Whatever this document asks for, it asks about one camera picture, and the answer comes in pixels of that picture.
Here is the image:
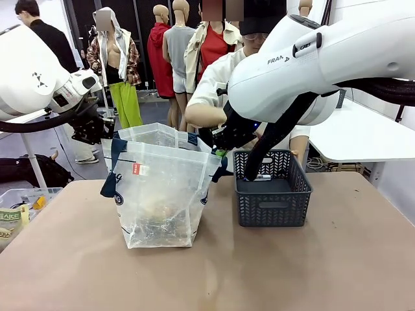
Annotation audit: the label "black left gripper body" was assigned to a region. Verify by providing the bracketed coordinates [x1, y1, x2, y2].
[71, 109, 115, 145]

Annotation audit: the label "mannequin grey tank top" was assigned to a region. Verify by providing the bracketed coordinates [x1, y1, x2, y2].
[161, 0, 196, 132]

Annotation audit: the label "black cap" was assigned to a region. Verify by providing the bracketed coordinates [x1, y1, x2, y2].
[239, 0, 288, 37]

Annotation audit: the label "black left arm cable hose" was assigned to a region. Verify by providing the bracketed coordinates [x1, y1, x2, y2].
[0, 97, 100, 133]

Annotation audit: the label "person left forearm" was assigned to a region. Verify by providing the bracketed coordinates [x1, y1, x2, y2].
[295, 134, 309, 170]

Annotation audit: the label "dark grey plastic basket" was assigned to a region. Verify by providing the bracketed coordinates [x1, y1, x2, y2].
[232, 149, 314, 228]

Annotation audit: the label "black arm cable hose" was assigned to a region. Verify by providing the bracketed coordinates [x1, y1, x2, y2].
[243, 77, 415, 182]
[0, 97, 100, 133]

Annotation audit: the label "mannequin plaid shirt green trousers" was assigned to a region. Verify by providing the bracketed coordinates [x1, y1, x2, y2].
[86, 6, 144, 130]

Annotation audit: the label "black bag on floor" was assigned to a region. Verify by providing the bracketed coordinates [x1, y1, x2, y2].
[0, 154, 75, 189]

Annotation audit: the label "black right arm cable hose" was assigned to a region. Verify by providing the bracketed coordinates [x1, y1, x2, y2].
[243, 77, 415, 182]

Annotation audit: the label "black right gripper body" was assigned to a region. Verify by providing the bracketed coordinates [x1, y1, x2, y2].
[212, 100, 265, 152]

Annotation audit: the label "groceries inside bag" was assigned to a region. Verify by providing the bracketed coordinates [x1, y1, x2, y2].
[134, 192, 193, 242]

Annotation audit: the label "green beige snack package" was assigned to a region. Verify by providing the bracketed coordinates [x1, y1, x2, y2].
[0, 203, 30, 249]

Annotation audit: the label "person right forearm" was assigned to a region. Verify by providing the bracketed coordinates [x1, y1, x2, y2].
[184, 102, 228, 130]

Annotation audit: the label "mannequin red hoodie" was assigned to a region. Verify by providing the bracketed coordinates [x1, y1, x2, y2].
[147, 4, 176, 100]

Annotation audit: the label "mannequin beige coat red top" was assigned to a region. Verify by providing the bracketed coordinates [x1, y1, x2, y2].
[183, 0, 244, 93]

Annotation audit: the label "large white table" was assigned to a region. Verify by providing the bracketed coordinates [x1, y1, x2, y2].
[307, 97, 415, 163]

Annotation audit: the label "small grey perforated container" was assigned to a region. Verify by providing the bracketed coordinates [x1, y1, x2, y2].
[335, 88, 348, 109]

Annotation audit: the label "clear shopping bag blue handles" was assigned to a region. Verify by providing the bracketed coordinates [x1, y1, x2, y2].
[99, 122, 230, 249]

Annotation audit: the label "white cables bundle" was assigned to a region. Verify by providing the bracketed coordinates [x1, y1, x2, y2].
[305, 156, 326, 170]

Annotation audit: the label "person white shirt torso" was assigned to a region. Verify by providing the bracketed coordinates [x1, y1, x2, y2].
[186, 47, 311, 150]

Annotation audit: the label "white side table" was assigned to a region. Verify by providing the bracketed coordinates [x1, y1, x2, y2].
[0, 108, 53, 189]

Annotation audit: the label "bystander in black top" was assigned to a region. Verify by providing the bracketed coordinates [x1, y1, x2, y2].
[14, 0, 100, 165]

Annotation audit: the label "clear plastic storage bin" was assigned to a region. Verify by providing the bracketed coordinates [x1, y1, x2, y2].
[0, 187, 64, 223]

